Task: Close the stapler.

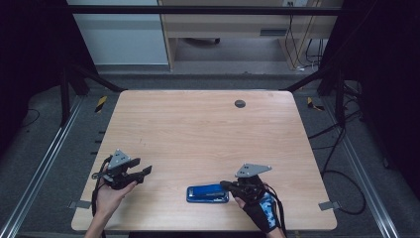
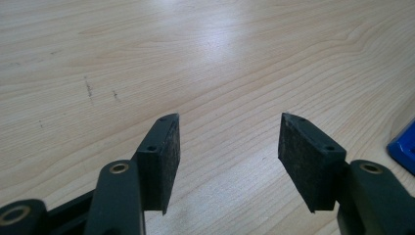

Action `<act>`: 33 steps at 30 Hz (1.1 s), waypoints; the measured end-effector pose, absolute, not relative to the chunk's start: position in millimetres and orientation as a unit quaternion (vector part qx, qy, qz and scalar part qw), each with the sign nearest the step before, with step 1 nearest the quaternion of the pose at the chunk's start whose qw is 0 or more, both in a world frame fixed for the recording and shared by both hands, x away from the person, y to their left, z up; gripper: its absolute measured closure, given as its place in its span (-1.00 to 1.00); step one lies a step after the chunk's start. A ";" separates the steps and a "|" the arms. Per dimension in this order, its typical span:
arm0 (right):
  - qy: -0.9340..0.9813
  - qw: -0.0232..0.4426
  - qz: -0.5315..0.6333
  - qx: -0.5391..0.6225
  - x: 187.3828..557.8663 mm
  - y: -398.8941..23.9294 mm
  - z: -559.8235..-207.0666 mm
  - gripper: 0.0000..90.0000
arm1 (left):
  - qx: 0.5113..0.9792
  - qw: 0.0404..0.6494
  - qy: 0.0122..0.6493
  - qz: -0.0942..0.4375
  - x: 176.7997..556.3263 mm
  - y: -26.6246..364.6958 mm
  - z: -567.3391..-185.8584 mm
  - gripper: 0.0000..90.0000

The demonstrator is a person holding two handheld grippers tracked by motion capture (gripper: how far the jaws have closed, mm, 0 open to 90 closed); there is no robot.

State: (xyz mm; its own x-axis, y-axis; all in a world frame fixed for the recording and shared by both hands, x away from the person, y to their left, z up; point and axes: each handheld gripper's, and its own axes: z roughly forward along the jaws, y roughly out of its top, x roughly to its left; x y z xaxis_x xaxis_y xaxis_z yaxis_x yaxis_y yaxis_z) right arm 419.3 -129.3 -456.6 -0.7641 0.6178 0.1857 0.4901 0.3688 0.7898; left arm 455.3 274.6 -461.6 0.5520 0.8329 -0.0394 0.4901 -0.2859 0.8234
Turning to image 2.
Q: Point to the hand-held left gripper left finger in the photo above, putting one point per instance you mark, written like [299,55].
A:
[158,164]

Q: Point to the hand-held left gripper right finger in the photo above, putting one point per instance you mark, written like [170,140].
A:
[310,164]

